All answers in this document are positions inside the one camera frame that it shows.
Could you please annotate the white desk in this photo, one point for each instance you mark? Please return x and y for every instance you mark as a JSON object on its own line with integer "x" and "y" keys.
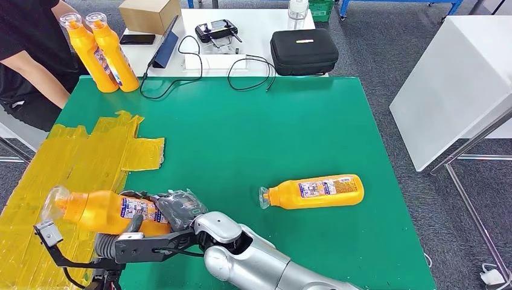
{"x": 260, "y": 22}

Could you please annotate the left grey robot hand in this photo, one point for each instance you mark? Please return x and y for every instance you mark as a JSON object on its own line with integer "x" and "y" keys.
{"x": 106, "y": 246}

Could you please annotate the white power adapter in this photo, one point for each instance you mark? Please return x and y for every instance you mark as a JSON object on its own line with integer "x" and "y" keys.
{"x": 492, "y": 278}

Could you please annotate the black zip case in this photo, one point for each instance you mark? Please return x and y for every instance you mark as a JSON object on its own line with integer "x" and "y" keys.
{"x": 304, "y": 54}

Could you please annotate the black remote controller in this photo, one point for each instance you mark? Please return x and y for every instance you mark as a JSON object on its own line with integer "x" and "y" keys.
{"x": 215, "y": 32}

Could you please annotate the orange bottle with clear cap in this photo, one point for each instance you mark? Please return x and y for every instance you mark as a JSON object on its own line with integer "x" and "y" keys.
{"x": 86, "y": 52}
{"x": 288, "y": 198}
{"x": 124, "y": 76}
{"x": 100, "y": 212}

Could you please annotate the green plastic crate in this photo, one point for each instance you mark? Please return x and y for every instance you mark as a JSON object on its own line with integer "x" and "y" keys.
{"x": 320, "y": 12}

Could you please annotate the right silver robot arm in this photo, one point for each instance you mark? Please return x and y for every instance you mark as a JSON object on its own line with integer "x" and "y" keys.
{"x": 248, "y": 264}

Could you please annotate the brown cardboard box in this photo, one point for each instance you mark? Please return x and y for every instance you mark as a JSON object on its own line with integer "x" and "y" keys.
{"x": 149, "y": 16}

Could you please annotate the large white table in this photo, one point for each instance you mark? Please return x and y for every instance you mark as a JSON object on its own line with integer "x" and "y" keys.
{"x": 452, "y": 92}

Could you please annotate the person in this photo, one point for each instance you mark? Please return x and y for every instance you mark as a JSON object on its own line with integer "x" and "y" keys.
{"x": 24, "y": 36}

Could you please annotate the blue metal frame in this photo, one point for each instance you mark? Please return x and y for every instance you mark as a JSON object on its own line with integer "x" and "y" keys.
{"x": 440, "y": 1}

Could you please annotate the yellow tape patch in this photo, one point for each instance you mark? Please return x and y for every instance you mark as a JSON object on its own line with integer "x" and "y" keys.
{"x": 48, "y": 168}

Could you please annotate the person's right forearm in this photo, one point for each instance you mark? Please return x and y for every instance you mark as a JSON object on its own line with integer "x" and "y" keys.
{"x": 40, "y": 80}

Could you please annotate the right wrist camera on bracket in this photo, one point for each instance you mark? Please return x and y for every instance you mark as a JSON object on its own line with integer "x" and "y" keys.
{"x": 152, "y": 248}

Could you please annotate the tablet in blue case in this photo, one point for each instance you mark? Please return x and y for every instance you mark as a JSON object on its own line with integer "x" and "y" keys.
{"x": 167, "y": 49}

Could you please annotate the clear plastic bag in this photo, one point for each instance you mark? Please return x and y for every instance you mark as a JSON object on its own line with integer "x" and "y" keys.
{"x": 221, "y": 47}

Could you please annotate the white stool with metal legs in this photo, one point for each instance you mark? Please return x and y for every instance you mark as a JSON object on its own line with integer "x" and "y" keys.
{"x": 24, "y": 138}

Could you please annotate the black smartphone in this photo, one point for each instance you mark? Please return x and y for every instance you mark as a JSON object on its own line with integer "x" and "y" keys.
{"x": 137, "y": 39}

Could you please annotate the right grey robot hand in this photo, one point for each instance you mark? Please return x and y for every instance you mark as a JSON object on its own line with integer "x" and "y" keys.
{"x": 182, "y": 210}

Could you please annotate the clear plastic bottle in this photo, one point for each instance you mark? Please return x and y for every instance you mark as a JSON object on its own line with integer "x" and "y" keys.
{"x": 298, "y": 11}

